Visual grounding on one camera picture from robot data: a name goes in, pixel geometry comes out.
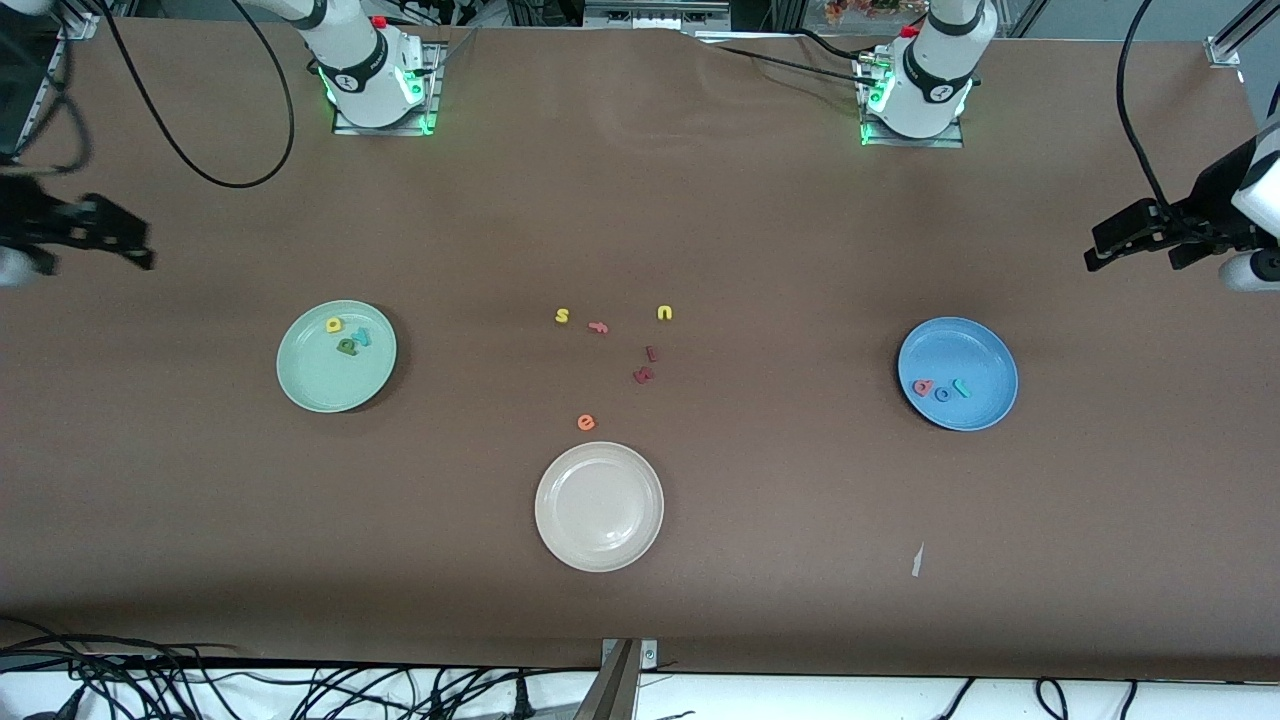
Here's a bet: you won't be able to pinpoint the blue round plate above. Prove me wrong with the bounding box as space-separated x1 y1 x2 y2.
897 316 1020 432

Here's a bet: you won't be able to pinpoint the green round plate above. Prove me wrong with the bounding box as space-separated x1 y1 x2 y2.
276 300 399 414

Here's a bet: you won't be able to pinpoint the orange artificial flowers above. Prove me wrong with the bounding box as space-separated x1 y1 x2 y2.
823 0 926 25

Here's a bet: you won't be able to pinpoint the brown table cover sheet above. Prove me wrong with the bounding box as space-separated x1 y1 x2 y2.
0 18 1280 683

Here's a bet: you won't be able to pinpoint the grey metal equipment box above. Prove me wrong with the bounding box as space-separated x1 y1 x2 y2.
583 0 732 31

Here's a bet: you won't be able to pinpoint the beige round plate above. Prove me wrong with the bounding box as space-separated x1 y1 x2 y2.
534 441 665 573

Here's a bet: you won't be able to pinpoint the aluminium frame profile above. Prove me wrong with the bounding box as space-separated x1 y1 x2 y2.
1205 0 1280 69
30 0 101 111

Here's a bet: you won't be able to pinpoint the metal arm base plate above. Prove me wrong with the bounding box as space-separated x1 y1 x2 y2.
860 118 967 150
333 45 442 137

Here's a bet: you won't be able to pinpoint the thin black table cable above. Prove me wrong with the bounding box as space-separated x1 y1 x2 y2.
793 26 869 63
700 40 886 91

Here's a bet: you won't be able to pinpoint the tangled black floor cables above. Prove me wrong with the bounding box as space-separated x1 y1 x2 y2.
0 618 576 720

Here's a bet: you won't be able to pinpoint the grey metal post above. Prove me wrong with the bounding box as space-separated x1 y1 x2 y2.
575 638 641 720

